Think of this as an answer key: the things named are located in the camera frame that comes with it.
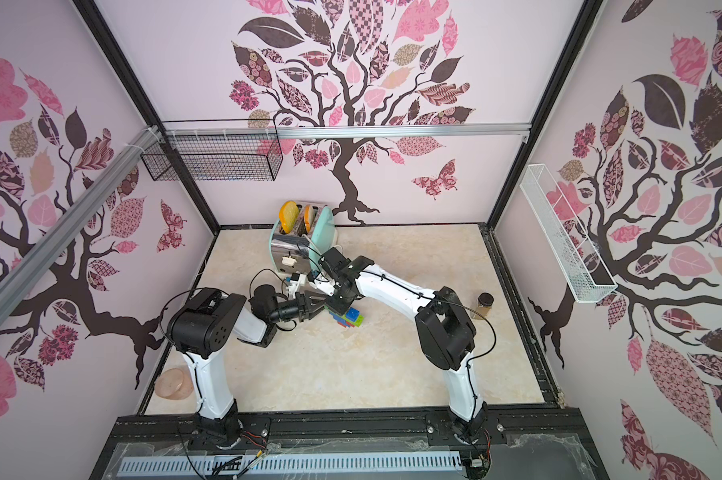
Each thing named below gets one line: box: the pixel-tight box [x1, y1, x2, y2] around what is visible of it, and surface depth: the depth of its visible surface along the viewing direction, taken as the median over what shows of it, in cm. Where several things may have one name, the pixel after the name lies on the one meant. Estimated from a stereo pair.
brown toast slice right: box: [303, 204, 315, 233], surface depth 97 cm
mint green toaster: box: [269, 202, 337, 274], surface depth 97 cm
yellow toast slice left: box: [279, 201, 299, 234], surface depth 99 cm
